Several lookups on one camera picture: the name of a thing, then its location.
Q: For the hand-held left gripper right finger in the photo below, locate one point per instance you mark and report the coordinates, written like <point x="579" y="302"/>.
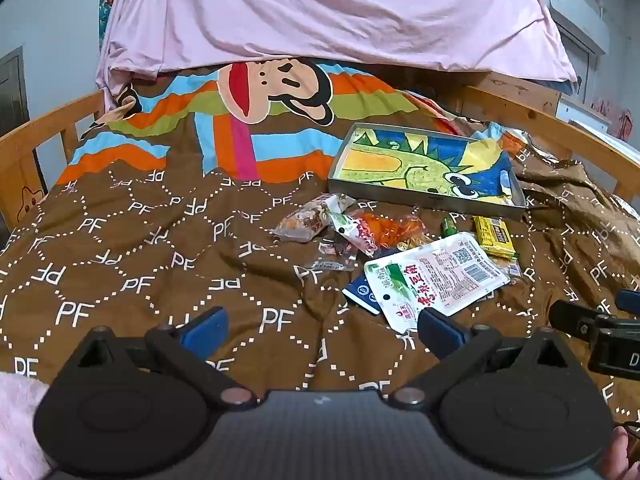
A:
<point x="439" y="332"/>

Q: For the white storage box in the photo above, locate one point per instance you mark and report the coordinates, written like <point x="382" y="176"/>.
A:
<point x="582" y="112"/>

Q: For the pink bedsheet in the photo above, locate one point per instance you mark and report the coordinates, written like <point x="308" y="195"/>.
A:
<point x="325" y="10"/>

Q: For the red green white snack packet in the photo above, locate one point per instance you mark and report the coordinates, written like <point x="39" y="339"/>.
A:
<point x="355" y="235"/>

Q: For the white tofu snack packet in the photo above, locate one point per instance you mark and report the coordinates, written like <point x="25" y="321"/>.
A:
<point x="440" y="275"/>

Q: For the brown printed blanket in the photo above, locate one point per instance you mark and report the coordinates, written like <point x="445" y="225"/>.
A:
<point x="150" y="260"/>

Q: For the silver foil bag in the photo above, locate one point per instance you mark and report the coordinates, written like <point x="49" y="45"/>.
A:
<point x="522" y="142"/>

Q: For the wooden bed frame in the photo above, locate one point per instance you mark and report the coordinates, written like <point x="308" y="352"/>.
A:
<point x="50" y="120"/>

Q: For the teal patterned cloth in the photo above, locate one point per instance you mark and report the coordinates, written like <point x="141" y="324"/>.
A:
<point x="110" y="5"/>

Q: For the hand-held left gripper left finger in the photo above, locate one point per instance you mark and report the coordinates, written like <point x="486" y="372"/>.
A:
<point x="206" y="331"/>

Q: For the white air conditioner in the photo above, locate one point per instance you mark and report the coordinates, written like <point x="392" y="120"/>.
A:
<point x="575" y="10"/>

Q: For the orange snack packet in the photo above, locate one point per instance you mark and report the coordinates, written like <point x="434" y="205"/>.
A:
<point x="390" y="230"/>

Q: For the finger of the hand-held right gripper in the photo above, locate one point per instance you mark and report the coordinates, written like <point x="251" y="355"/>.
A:
<point x="575" y="316"/>
<point x="629" y="300"/>

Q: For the grey door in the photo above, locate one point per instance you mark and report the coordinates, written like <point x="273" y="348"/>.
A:
<point x="11" y="90"/>

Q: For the nut bar packet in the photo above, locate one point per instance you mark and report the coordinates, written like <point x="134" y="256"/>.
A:
<point x="300" y="222"/>

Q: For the long blue snack packet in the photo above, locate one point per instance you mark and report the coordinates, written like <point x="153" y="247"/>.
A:
<point x="361" y="295"/>

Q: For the yellow snack packet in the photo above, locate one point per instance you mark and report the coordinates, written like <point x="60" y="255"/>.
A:
<point x="492" y="235"/>

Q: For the grey tray with dinosaur picture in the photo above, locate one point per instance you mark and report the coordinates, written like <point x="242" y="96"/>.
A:
<point x="400" y="160"/>

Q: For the green tube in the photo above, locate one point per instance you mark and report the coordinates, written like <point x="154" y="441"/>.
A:
<point x="448" y="226"/>

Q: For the person's left hand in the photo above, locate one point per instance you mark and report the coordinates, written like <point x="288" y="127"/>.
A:
<point x="616" y="455"/>

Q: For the small clear snack packet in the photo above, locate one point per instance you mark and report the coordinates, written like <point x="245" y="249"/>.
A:
<point x="330" y="262"/>

